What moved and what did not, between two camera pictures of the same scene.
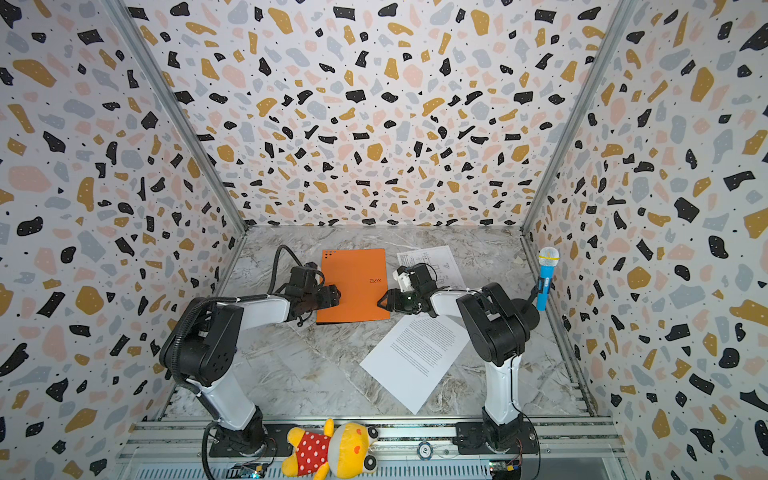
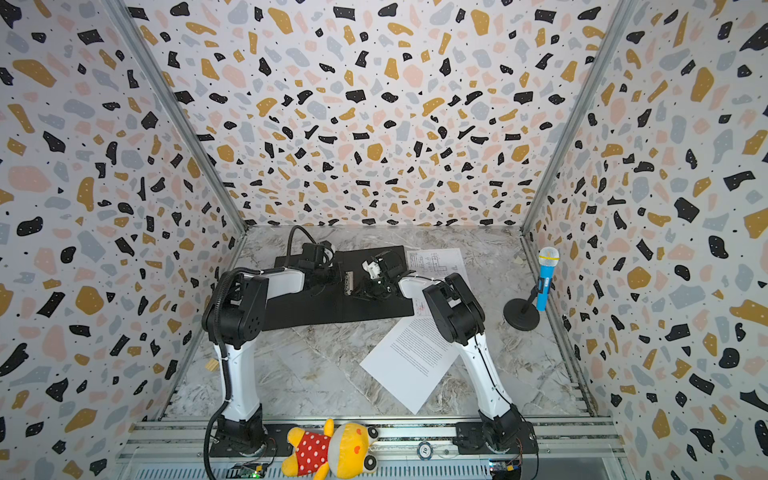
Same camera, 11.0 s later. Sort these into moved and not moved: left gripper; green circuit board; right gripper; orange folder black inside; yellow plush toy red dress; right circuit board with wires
Moved: left gripper; right gripper
Not moved: right circuit board with wires; orange folder black inside; yellow plush toy red dress; green circuit board
